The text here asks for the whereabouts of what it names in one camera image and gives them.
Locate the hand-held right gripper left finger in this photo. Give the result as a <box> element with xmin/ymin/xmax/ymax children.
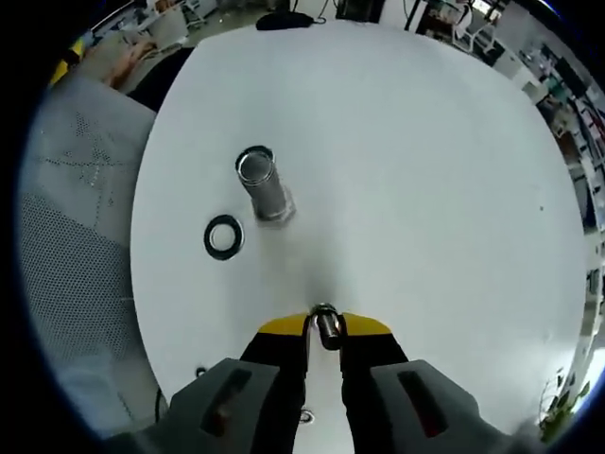
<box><xmin>141</xmin><ymin>311</ymin><xmax>314</xmax><ymax>454</ymax></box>

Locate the large dark metal washer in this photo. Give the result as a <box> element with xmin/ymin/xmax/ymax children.
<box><xmin>203</xmin><ymin>214</ymin><xmax>246</xmax><ymax>260</ymax></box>

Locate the thick threaded steel stud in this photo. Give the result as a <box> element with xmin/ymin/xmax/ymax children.
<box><xmin>237</xmin><ymin>148</ymin><xmax>298</xmax><ymax>224</ymax></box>

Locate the black oval object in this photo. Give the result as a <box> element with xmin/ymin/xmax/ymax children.
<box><xmin>256</xmin><ymin>10</ymin><xmax>314</xmax><ymax>32</ymax></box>

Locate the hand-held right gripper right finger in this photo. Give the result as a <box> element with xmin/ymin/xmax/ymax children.
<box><xmin>339</xmin><ymin>311</ymin><xmax>502</xmax><ymax>454</ymax></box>

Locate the white office chair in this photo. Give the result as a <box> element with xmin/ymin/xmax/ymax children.
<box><xmin>452</xmin><ymin>13</ymin><xmax>498</xmax><ymax>54</ymax></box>

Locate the thin threaded steel stud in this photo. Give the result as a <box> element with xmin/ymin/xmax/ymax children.
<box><xmin>311</xmin><ymin>302</ymin><xmax>345</xmax><ymax>352</ymax></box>

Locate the grey mesh office chair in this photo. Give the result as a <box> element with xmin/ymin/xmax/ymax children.
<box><xmin>17</xmin><ymin>75</ymin><xmax>160</xmax><ymax>429</ymax></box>

